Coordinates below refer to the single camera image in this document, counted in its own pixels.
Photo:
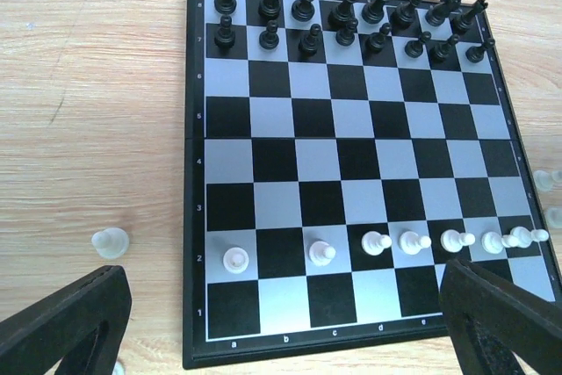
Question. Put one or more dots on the black pawn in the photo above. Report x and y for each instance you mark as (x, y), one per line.
(475, 54)
(377, 40)
(415, 48)
(345, 36)
(441, 51)
(309, 41)
(268, 38)
(224, 36)

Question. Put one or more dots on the white chess piece off board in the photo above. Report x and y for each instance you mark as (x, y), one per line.
(110, 243)
(118, 369)
(236, 260)
(553, 216)
(546, 180)

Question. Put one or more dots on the black and grey chessboard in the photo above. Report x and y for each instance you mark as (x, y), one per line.
(283, 149)

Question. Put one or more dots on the white chess piece on board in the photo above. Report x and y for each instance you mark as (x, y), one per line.
(374, 243)
(453, 241)
(321, 253)
(412, 243)
(493, 242)

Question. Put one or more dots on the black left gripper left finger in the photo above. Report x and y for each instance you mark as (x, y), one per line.
(77, 329)

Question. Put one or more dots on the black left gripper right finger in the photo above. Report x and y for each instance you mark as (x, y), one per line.
(493, 324)

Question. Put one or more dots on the white chess piece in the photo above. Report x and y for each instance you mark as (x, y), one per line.
(453, 241)
(374, 243)
(321, 253)
(493, 242)
(526, 237)
(412, 243)

